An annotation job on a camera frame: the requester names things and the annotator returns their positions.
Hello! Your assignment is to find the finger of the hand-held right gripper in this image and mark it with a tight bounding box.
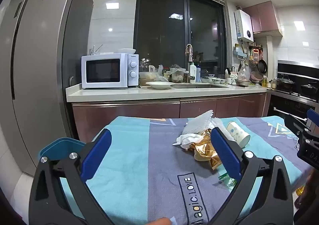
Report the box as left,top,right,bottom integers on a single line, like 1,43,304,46
284,114,315,141
306,109,319,129

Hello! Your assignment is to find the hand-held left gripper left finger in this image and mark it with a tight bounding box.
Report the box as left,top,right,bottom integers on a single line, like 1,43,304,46
29,129,115,225

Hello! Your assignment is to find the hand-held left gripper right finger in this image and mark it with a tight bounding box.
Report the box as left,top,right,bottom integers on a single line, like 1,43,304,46
211,127,296,225

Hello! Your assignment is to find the green candy wrapper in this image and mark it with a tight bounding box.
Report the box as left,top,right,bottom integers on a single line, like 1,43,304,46
218,172,237,192

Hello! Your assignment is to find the small white foam net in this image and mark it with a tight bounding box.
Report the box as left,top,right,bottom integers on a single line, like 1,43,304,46
211,118,228,139

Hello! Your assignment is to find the white tissue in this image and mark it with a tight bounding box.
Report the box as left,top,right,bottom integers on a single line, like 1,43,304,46
173,133,205,151

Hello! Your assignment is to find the blue plastic bin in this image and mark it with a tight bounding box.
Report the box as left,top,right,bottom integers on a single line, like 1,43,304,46
37,137,86,166

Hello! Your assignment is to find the large white foam net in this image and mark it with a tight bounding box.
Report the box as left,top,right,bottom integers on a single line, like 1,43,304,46
183,109,215,136

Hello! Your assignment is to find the person's right hand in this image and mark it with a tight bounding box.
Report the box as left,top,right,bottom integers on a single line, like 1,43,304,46
295,169,319,210

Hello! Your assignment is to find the person's left hand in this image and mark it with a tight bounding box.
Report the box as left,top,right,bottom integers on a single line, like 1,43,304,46
147,217,173,225

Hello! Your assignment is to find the gold foil wrapper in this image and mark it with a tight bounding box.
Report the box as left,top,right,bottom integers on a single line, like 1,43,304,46
188,129,222,171

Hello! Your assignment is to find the black built-in oven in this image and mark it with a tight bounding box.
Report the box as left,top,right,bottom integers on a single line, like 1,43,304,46
267,94,319,126

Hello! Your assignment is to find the patterned paper cup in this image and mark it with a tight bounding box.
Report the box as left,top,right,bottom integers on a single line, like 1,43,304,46
226,121,251,148

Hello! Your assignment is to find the black cooking pot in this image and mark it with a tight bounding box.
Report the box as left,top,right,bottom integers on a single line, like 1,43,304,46
277,78,296,92
300,83,319,96

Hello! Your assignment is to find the kitchen counter with pink cabinets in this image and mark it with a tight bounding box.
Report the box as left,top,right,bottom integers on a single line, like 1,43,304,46
66,82,270,143

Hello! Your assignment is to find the blue grey printed tablecloth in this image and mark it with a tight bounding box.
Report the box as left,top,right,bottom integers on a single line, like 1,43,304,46
60,116,303,225

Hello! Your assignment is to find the black range hood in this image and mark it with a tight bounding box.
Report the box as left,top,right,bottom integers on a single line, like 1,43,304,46
277,60,319,83

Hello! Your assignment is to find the black hanging frying pan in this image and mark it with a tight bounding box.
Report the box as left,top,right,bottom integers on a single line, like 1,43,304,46
257,59,268,74

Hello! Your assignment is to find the steel sink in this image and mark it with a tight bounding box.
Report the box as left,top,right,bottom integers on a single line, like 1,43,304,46
171,83,230,89

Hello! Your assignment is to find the white microwave oven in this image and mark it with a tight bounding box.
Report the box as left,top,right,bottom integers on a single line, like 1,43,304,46
81,53,139,89

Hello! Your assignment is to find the white cutlery holder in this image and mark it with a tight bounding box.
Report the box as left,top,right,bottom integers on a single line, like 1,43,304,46
225,66,237,78

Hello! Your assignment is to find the white soap bottle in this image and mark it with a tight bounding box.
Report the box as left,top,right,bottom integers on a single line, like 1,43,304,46
189,63,197,83

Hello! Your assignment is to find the plastic food container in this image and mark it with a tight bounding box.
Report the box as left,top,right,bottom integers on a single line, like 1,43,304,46
139,71,159,86

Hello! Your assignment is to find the white shallow bowl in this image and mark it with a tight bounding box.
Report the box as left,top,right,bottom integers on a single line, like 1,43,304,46
145,81,172,90

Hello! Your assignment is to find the bag of dried food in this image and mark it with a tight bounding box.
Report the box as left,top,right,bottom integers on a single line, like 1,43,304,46
169,64,188,83

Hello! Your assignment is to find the metal faucet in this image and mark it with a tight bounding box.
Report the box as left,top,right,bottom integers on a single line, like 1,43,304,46
184,44,196,83

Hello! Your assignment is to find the glass jar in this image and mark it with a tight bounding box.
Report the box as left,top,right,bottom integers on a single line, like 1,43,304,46
140,58,152,72

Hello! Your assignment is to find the clear plastic bag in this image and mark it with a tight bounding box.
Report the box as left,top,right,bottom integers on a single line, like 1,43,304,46
156,65,170,82

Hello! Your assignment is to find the grey refrigerator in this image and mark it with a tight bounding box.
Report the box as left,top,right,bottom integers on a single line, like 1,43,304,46
0,0,94,175

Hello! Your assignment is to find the white water heater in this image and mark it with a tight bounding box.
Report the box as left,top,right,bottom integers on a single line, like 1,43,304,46
234,10,254,42

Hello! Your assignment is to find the dark kitchen window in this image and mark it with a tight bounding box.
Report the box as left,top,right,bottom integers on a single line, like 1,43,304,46
135,0,228,83

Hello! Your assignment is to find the blue wall rack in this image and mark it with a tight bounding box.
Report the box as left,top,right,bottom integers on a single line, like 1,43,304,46
233,44,246,59

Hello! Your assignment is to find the pink wall cabinet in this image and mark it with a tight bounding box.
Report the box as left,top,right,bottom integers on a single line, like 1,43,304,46
242,1,283,38

